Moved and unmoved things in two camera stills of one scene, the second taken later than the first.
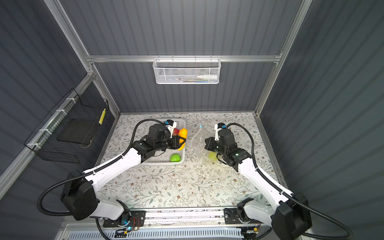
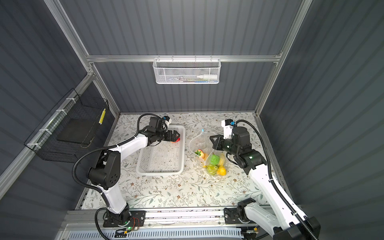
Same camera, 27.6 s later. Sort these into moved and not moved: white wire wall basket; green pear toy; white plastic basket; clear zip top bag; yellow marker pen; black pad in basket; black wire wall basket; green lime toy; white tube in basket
Moved: green lime toy; white plastic basket; green pear toy; clear zip top bag
Not moved: white tube in basket; yellow marker pen; black wire wall basket; white wire wall basket; black pad in basket
